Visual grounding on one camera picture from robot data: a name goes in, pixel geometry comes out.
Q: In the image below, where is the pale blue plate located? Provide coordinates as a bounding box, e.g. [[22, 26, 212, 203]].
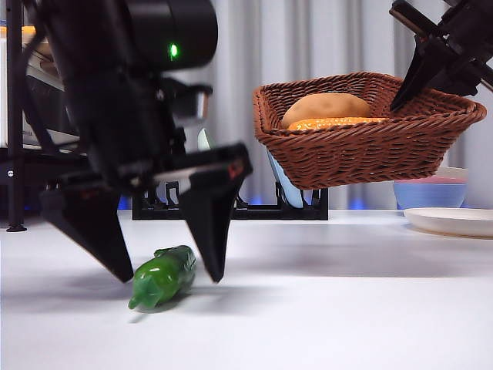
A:
[[267, 148, 304, 209]]

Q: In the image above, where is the black dish rack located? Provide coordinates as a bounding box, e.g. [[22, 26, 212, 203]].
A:
[[132, 180, 329, 221]]

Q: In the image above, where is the grey curtain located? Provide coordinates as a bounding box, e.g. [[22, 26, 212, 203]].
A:
[[207, 0, 493, 211]]

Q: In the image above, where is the white toaster oven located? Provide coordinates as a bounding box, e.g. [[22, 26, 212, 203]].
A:
[[0, 38, 80, 150]]

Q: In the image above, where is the blue bowl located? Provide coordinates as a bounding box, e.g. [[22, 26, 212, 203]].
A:
[[392, 182, 468, 211]]

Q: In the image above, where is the pale green plate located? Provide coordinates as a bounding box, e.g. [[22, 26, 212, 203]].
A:
[[196, 126, 212, 152]]

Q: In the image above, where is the white plate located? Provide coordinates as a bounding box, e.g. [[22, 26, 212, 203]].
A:
[[403, 207, 493, 238]]

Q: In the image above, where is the brown wicker basket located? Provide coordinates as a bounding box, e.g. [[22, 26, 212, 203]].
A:
[[253, 71, 488, 190]]

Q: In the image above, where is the cream bowl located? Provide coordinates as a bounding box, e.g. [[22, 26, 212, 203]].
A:
[[442, 166, 469, 180]]

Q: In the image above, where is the green cucumber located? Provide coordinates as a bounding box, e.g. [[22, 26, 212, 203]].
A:
[[128, 245, 197, 312]]

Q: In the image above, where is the black shelf frame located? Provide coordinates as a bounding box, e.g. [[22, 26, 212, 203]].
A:
[[0, 0, 93, 234]]

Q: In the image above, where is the tan potato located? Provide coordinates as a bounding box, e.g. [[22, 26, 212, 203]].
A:
[[280, 92, 373, 130]]

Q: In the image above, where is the pink bowl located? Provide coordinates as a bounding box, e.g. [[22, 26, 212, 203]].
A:
[[392, 175, 468, 185]]

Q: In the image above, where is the yellow food item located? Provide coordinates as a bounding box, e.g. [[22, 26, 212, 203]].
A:
[[0, 25, 38, 36]]

